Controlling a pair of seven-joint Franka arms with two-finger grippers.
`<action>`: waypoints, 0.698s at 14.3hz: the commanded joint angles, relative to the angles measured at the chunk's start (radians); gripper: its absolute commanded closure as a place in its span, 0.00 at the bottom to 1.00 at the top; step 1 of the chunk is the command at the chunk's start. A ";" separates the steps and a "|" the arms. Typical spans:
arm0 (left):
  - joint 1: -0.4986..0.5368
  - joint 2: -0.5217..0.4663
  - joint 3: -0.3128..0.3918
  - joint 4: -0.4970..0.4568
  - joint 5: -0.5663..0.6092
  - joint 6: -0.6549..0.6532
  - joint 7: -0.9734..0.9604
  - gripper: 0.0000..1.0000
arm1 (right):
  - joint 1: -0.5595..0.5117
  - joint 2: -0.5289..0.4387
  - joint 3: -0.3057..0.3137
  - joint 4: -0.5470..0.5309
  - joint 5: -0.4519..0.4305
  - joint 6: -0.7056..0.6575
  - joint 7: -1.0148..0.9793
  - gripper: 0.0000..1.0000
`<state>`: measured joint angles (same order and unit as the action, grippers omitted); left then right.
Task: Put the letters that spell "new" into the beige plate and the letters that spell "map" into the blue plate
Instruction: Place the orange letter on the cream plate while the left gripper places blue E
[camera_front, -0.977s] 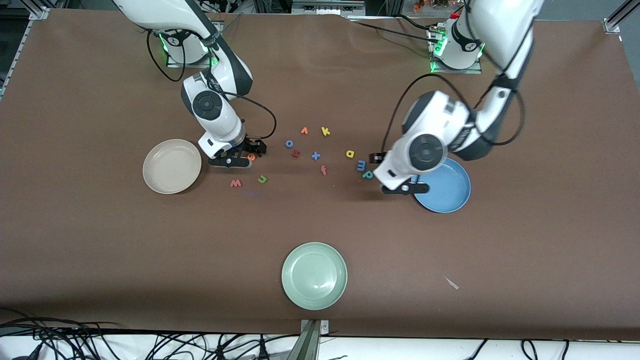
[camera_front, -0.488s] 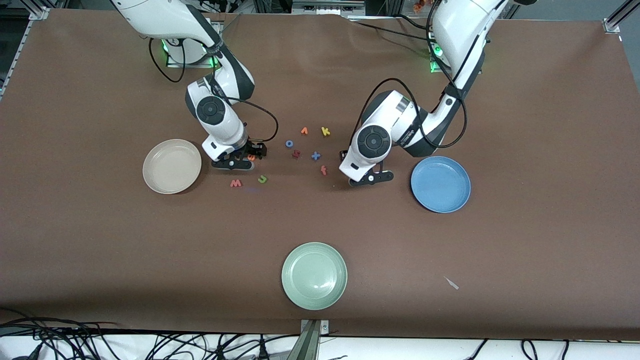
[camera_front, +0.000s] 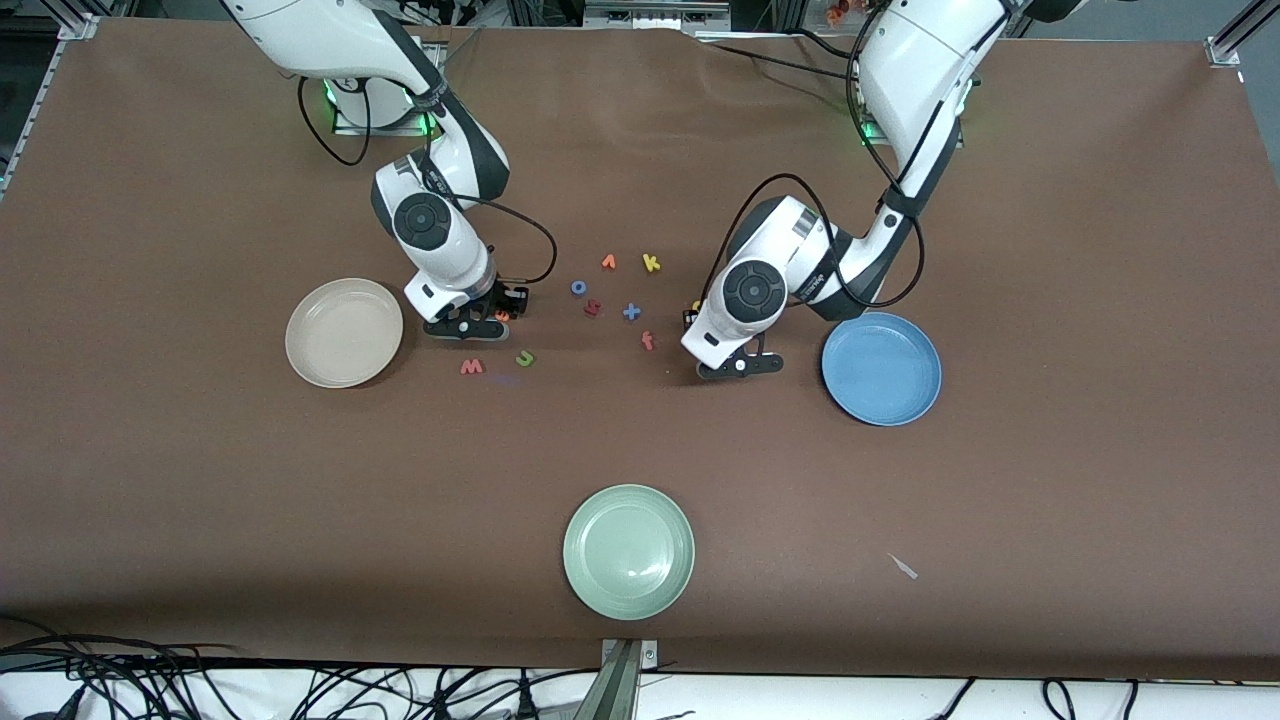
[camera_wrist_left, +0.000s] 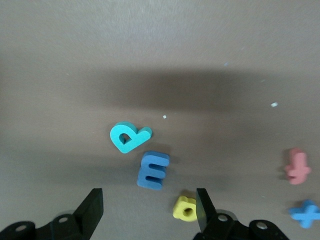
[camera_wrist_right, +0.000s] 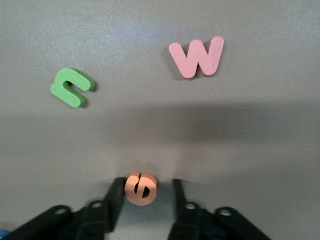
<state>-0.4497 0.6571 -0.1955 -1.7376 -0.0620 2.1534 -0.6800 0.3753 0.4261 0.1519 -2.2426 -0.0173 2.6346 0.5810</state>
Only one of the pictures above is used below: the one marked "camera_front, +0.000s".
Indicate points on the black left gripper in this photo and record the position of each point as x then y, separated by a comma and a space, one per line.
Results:
691, 319

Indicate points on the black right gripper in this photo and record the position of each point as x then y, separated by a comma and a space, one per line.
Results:
509, 300

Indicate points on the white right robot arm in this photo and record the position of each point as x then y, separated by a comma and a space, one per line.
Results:
440, 250

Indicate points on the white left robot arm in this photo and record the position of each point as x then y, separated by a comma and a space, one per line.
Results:
900, 60

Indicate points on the beige plate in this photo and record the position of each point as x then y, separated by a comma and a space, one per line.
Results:
330, 345

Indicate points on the blue plate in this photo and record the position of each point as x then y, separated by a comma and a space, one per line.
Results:
880, 370

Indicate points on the green plate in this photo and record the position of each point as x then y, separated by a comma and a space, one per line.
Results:
628, 550

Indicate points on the brown table cover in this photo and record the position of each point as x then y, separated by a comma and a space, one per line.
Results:
300, 500

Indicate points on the grey equipment box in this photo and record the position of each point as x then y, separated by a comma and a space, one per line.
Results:
650, 15

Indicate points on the white paper scrap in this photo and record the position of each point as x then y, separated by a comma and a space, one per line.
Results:
904, 567

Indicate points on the orange plastic object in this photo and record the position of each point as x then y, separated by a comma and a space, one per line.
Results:
836, 12

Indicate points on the aluminium frame profile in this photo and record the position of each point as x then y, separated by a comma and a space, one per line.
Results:
1225, 45
78, 25

